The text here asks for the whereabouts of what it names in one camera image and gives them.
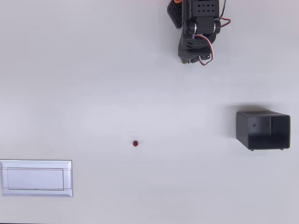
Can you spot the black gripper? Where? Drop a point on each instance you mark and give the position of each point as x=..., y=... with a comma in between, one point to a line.
x=188, y=59

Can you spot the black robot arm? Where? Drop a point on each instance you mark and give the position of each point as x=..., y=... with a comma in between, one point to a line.
x=205, y=14

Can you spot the black robot base with orange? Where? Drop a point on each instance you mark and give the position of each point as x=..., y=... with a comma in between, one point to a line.
x=175, y=12

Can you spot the black rectangular bin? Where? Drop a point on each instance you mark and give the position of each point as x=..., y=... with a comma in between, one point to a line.
x=241, y=128

